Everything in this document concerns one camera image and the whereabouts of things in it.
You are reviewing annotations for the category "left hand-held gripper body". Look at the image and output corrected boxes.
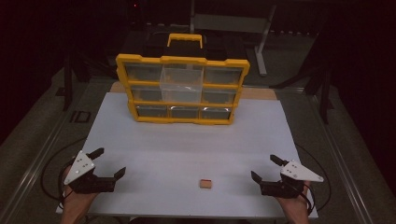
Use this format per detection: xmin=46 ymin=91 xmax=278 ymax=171
xmin=64 ymin=150 xmax=116 ymax=194

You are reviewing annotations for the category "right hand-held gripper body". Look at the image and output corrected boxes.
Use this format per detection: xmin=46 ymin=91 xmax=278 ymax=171
xmin=261 ymin=160 xmax=324 ymax=200

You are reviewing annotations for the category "yellow drawer organizer cabinet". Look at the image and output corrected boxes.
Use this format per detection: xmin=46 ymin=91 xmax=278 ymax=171
xmin=115 ymin=33 xmax=251 ymax=126

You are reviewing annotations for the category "clear plastic drawer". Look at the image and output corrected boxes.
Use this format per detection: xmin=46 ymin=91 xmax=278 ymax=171
xmin=159 ymin=63 xmax=205 ymax=105

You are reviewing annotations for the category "person's right hand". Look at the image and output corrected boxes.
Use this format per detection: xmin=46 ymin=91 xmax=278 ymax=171
xmin=276 ymin=182 xmax=312 ymax=216

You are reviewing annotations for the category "person's left hand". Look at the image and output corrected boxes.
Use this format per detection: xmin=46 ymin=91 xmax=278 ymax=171
xmin=62 ymin=166 xmax=98 ymax=216

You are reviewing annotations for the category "black stand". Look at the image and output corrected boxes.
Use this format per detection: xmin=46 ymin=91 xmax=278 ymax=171
xmin=63 ymin=52 xmax=92 ymax=112
xmin=270 ymin=62 xmax=335 ymax=125

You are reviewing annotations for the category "grey metal stand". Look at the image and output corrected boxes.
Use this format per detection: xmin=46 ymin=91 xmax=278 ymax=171
xmin=190 ymin=0 xmax=278 ymax=77

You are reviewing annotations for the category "black case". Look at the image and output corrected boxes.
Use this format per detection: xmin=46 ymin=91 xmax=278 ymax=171
xmin=143 ymin=31 xmax=250 ymax=63

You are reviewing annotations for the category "black cable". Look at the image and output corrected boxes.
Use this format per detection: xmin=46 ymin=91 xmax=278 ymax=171
xmin=40 ymin=136 xmax=90 ymax=210
xmin=293 ymin=143 xmax=332 ymax=217

